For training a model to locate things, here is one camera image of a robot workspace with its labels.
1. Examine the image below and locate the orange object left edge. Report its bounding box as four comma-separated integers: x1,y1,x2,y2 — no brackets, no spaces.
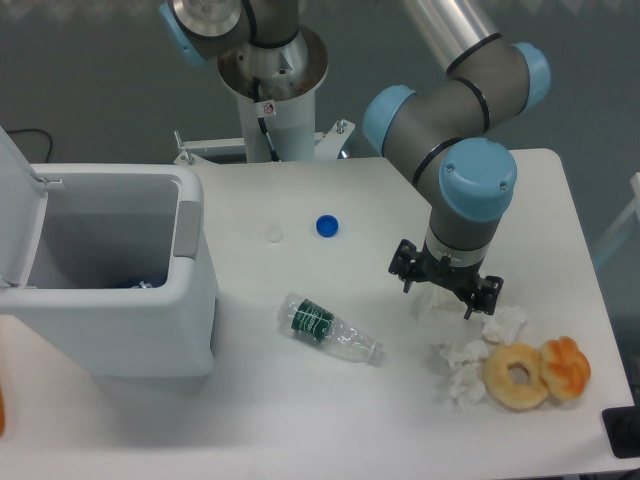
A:
0,376,7,438

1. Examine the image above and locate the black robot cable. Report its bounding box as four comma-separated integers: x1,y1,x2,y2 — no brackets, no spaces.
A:
251,76,281,162

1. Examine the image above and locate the crumpled white tissue lower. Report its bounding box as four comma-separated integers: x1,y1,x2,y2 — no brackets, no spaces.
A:
436,340,489,411

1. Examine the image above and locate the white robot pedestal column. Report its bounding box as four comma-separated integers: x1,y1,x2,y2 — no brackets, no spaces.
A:
218,26,328,163

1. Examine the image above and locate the black device table corner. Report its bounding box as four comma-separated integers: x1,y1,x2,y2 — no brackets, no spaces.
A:
602,406,639,459

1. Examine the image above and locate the crumpled white tissue right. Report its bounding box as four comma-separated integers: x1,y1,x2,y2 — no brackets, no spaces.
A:
481,306,528,345

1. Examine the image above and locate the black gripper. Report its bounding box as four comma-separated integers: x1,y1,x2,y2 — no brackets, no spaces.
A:
388,239,503,320

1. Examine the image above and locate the crumpled white tissue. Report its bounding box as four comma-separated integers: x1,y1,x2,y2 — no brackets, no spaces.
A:
413,284,466,321
481,306,528,345
436,340,489,411

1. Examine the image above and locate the orange glazed pastry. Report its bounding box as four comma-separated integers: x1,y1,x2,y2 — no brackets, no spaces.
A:
539,336,591,401

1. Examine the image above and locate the white grey trash bin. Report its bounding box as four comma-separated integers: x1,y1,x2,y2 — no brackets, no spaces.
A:
1,136,219,377

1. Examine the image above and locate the blue bottle cap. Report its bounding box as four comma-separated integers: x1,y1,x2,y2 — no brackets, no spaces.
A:
315,214,339,238

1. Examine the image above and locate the white bottle cap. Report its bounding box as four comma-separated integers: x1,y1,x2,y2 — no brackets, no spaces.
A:
264,225,284,244

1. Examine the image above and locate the black floor cable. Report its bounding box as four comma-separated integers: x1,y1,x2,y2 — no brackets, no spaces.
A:
6,128,53,164

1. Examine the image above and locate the clear plastic bottle green label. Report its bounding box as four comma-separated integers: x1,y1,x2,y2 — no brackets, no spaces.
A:
277,292,383,366

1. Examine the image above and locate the crumpled white tissue upper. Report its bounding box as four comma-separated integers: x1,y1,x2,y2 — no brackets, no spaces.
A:
413,284,466,321

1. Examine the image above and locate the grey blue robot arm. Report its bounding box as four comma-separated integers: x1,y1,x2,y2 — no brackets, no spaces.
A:
159,1,551,314

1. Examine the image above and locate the plain ring donut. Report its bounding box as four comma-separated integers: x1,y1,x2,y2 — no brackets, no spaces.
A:
482,343,549,410

